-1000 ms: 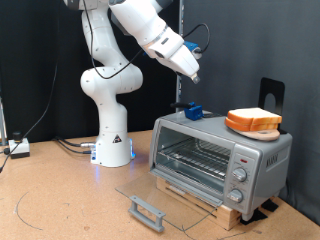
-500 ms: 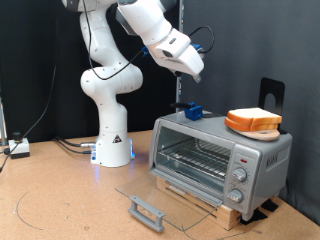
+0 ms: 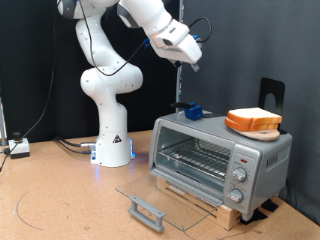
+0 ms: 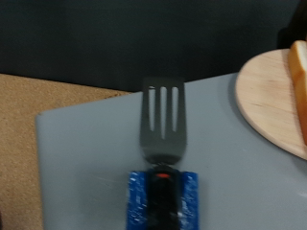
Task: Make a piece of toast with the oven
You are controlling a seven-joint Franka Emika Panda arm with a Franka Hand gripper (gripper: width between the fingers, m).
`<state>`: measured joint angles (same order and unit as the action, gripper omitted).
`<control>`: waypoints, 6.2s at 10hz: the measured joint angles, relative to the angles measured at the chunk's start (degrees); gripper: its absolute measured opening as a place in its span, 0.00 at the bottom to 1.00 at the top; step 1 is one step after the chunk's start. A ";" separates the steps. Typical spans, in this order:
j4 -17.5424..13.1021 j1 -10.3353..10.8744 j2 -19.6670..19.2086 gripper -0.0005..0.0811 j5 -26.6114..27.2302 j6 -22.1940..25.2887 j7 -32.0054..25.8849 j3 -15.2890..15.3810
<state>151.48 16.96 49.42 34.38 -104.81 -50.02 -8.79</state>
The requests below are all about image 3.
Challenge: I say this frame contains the silver oven knob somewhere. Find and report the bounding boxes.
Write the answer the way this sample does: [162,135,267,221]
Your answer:
[227,188,245,204]
[232,166,249,183]

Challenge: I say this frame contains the white box black button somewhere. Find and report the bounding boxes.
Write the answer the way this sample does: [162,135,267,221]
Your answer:
[8,131,31,160]

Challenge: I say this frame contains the grey backdrop curtain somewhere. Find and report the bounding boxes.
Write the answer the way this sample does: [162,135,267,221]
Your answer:
[181,0,320,226]

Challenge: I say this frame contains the slotted wooden block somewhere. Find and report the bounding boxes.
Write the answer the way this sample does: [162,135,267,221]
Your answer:
[155,176,243,232]

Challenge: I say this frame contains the vertical aluminium pole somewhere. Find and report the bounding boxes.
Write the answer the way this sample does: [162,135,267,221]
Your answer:
[175,0,185,113]

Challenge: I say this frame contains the black foam pad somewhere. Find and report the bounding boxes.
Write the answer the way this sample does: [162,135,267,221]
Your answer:
[240,208,269,226]
[261,198,279,213]

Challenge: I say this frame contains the long black hanging cable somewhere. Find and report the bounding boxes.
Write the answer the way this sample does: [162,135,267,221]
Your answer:
[0,0,59,174]

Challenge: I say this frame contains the round wooden plate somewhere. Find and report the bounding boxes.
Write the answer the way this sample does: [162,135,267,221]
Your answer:
[229,128,282,142]

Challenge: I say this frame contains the black camera cable blue clips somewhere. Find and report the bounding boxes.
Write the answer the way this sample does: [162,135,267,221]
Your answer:
[78,0,213,78]

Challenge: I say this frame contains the black metal bookend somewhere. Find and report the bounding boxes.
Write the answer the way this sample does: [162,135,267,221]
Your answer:
[258,77,288,135]

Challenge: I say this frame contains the thin metal pole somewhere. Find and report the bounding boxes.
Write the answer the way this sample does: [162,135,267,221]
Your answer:
[0,96,8,147]

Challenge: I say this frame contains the metal spatula blue grip block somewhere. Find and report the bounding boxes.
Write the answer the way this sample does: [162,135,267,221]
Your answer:
[170,100,225,121]

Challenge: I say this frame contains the black backdrop curtain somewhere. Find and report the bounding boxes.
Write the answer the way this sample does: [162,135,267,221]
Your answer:
[0,0,181,144]

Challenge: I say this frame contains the white bread slice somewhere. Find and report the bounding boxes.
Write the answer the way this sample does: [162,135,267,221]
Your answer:
[227,107,283,126]
[224,117,280,132]

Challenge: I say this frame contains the black base cable silver plug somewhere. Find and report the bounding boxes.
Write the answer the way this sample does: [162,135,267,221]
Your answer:
[54,136,97,149]

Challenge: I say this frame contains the silver toaster oven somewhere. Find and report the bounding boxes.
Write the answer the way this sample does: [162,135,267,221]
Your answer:
[148,109,294,222]

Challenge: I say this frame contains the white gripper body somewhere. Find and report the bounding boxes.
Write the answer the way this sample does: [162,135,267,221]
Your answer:
[148,18,204,65]

